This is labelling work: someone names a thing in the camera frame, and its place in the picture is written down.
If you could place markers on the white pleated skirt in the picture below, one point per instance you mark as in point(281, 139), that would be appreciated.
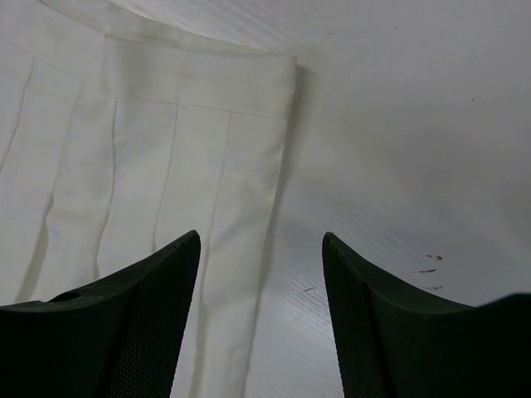
point(118, 135)

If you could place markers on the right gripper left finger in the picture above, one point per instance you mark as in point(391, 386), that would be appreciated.
point(119, 336)

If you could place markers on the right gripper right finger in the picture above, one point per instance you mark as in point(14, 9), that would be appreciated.
point(396, 340)

